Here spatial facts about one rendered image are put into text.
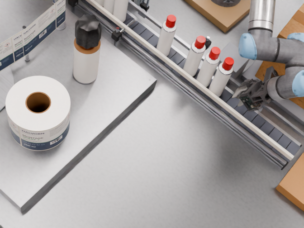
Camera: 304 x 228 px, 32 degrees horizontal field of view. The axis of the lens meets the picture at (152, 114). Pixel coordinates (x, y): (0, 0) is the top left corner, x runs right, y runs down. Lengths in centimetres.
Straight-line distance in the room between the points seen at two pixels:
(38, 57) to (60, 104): 32
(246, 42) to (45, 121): 66
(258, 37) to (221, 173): 52
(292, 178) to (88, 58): 83
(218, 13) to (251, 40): 62
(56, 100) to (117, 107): 26
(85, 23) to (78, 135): 38
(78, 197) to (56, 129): 25
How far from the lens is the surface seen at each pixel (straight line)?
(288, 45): 167
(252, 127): 192
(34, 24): 186
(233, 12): 226
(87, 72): 186
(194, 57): 189
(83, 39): 172
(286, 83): 166
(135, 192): 181
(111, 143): 188
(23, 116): 170
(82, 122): 185
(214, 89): 193
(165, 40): 194
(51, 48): 201
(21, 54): 193
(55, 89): 175
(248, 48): 163
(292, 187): 196
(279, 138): 198
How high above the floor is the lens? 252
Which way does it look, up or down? 60 degrees down
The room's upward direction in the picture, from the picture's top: 17 degrees clockwise
